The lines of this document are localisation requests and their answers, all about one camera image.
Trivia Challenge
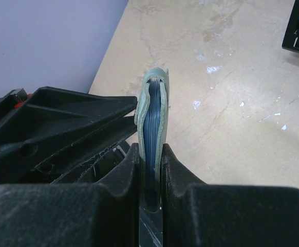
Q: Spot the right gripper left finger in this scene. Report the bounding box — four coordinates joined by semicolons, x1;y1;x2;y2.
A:
0;144;139;246

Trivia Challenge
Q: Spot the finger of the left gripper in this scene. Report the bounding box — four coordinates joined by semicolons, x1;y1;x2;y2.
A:
31;141;130;184
0;87;137;166

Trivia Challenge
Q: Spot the green leather card holder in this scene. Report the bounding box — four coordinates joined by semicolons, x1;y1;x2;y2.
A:
134;67;170;213

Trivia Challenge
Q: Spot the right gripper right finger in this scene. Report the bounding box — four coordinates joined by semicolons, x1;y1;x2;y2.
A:
161;144;299;246

